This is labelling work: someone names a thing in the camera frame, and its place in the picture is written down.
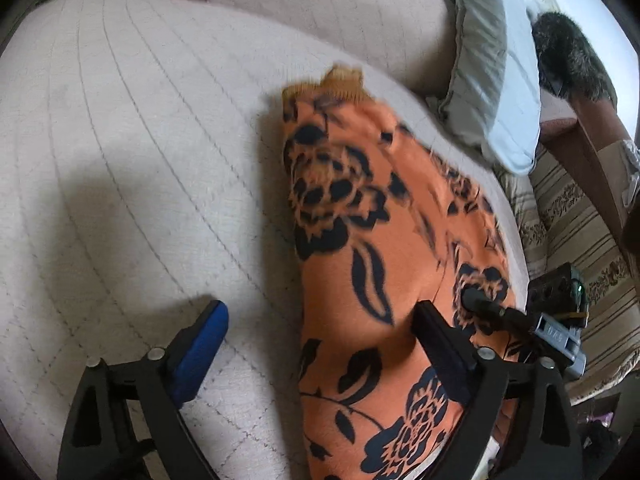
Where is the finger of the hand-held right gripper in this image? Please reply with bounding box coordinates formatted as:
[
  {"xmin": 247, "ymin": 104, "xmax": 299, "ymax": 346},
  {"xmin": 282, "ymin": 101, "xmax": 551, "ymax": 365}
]
[{"xmin": 461, "ymin": 284, "xmax": 532, "ymax": 333}]

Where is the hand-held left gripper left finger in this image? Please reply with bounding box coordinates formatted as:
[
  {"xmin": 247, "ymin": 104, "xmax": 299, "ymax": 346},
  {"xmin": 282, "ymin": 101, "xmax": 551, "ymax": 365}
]
[{"xmin": 56, "ymin": 299, "xmax": 230, "ymax": 480}]

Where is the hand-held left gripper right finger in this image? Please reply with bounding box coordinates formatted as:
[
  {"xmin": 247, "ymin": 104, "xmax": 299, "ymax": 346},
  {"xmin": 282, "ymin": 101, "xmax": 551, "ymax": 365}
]
[{"xmin": 411, "ymin": 300, "xmax": 584, "ymax": 480}]

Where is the orange black floral garment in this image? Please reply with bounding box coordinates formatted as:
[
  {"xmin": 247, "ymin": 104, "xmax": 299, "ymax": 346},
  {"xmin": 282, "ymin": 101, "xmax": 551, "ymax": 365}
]
[{"xmin": 280, "ymin": 64, "xmax": 521, "ymax": 480}]

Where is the striped beige sofa cover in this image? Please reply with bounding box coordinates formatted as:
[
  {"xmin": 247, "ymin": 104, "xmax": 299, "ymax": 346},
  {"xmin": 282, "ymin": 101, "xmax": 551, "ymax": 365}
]
[{"xmin": 495, "ymin": 142, "xmax": 640, "ymax": 406}]

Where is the beige quilted sofa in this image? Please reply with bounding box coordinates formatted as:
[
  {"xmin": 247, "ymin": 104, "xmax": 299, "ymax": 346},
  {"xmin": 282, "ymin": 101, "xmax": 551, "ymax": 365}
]
[{"xmin": 0, "ymin": 0, "xmax": 532, "ymax": 480}]

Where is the grey white pillow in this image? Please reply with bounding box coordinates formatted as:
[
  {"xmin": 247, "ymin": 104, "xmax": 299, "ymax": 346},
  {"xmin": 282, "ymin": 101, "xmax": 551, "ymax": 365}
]
[{"xmin": 439, "ymin": 0, "xmax": 544, "ymax": 177}]

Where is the dark fur cushion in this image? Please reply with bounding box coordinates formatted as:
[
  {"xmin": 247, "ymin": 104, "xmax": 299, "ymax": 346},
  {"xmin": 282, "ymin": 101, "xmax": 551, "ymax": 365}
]
[{"xmin": 531, "ymin": 11, "xmax": 620, "ymax": 105}]

